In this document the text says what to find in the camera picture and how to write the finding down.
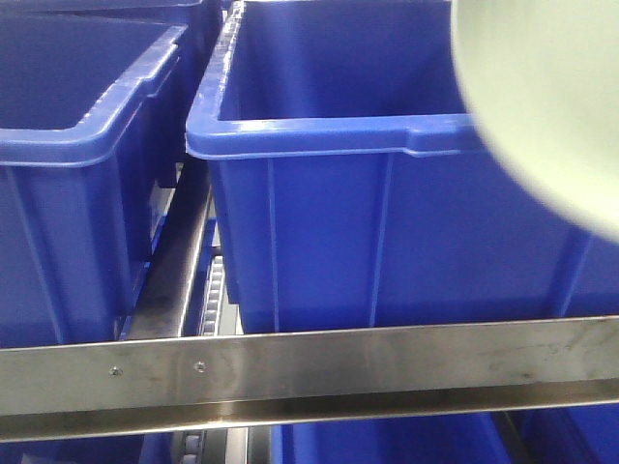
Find pale green plate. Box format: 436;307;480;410
451;1;618;240

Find blue bin lower shelf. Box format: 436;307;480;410
271;413;512;463

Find blue plastic bin right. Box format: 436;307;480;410
1;13;199;348

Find large blue plastic bin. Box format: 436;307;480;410
186;1;618;333

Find roller conveyor track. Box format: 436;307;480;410
197;217;228;339

